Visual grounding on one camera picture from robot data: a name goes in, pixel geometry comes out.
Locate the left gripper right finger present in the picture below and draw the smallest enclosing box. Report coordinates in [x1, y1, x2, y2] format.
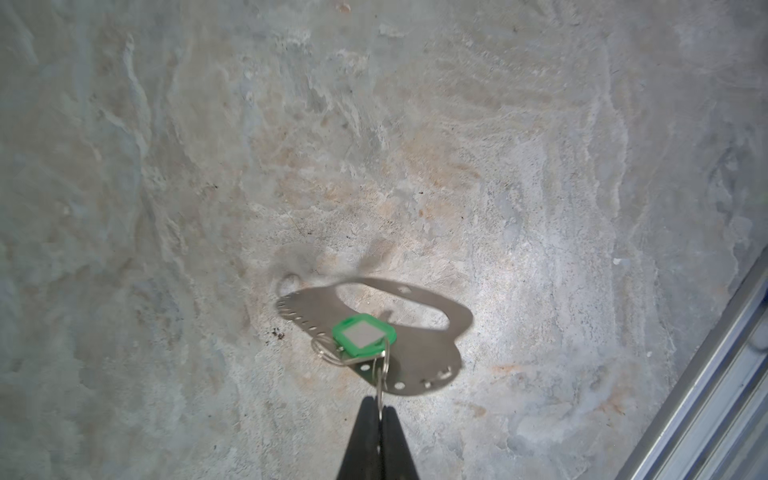
[381, 406, 420, 480]

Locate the metal key holder plate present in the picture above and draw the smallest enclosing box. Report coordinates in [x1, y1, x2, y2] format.
[276, 277, 473, 396]

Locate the green plastic key tag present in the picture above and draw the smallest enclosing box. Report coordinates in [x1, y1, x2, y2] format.
[331, 313, 397, 358]

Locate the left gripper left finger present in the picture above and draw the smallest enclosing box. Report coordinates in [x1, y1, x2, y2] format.
[337, 396, 381, 480]

